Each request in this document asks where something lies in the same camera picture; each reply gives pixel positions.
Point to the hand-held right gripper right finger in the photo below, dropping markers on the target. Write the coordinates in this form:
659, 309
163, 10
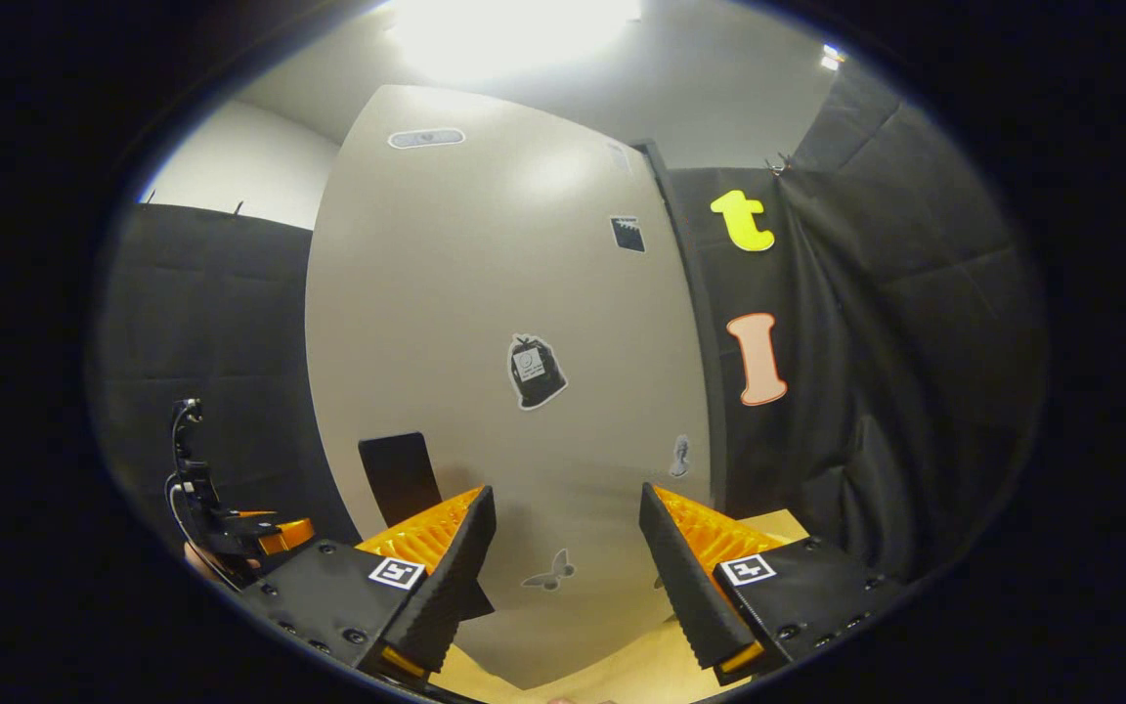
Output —
695, 587

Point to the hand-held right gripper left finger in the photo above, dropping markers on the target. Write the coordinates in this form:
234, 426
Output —
426, 596

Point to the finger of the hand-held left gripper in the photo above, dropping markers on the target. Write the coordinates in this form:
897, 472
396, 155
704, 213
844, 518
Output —
287, 534

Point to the grey cabinet door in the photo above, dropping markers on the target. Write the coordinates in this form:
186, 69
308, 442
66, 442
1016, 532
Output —
485, 293

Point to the dark grey cabinet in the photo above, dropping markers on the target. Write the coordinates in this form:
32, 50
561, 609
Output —
675, 205

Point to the black backdrop cloth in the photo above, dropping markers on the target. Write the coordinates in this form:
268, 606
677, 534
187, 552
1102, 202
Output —
915, 342

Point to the ceiling light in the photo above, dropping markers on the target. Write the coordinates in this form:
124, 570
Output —
514, 34

